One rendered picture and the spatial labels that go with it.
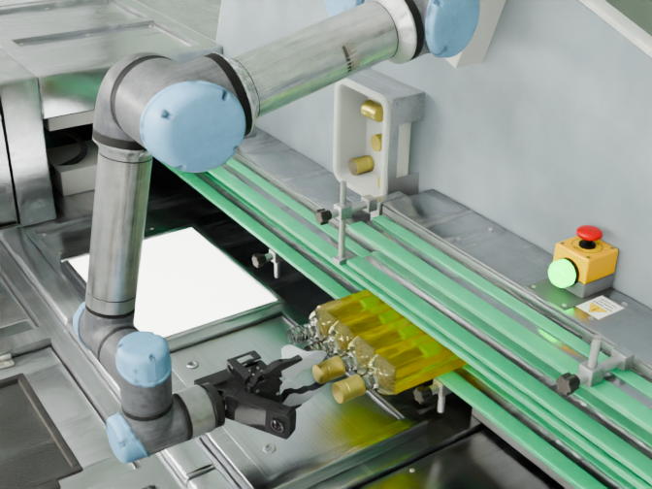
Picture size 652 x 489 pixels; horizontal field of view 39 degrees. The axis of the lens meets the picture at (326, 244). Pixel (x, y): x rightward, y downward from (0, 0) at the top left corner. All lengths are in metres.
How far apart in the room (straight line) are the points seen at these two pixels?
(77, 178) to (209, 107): 1.42
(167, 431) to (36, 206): 1.10
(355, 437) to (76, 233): 1.04
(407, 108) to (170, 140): 0.73
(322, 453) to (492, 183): 0.56
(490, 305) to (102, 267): 0.60
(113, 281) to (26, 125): 0.98
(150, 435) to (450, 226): 0.65
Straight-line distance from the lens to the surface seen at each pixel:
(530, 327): 1.44
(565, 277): 1.46
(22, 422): 1.77
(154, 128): 1.13
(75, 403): 1.79
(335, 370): 1.52
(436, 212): 1.71
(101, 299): 1.39
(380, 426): 1.62
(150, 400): 1.35
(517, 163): 1.62
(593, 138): 1.49
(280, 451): 1.57
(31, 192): 2.37
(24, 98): 2.28
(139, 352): 1.32
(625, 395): 1.33
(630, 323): 1.45
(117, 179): 1.31
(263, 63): 1.21
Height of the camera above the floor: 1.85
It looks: 30 degrees down
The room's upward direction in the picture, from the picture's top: 107 degrees counter-clockwise
